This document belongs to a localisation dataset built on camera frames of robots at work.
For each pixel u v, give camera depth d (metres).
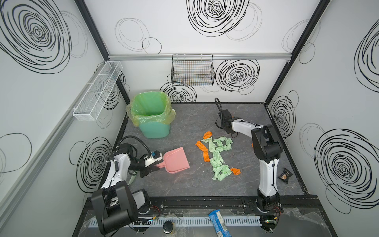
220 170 0.84
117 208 0.42
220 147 0.94
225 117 0.82
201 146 0.96
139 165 0.69
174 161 0.81
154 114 0.81
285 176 0.82
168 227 0.60
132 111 0.83
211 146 0.95
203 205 0.75
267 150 0.55
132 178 0.81
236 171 0.84
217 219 0.69
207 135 0.99
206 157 0.90
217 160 0.88
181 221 0.64
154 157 0.69
